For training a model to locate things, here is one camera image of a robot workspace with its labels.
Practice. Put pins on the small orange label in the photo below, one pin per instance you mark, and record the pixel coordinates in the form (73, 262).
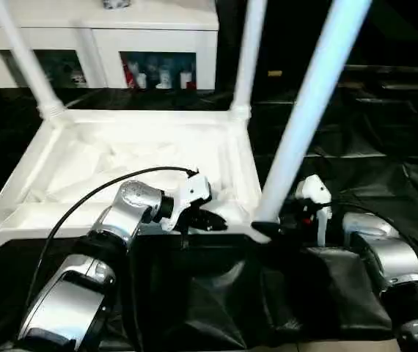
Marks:
(275, 73)

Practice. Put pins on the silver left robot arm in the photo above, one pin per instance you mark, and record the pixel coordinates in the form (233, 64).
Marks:
(128, 213)

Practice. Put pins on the white plastic table leg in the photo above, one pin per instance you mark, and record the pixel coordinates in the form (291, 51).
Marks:
(26, 59)
(249, 51)
(312, 95)

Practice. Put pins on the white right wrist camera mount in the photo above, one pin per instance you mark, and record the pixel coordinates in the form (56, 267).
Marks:
(315, 192)

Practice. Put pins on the small grey crumpled object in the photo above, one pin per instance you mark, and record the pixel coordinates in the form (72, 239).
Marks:
(116, 4)

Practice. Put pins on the white glass-door cabinet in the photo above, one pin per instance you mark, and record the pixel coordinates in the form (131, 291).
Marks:
(121, 29)

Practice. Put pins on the black table mat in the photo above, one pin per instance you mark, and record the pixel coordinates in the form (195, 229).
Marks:
(370, 147)

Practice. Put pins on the white plastic table top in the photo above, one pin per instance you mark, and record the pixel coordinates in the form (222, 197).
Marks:
(121, 147)

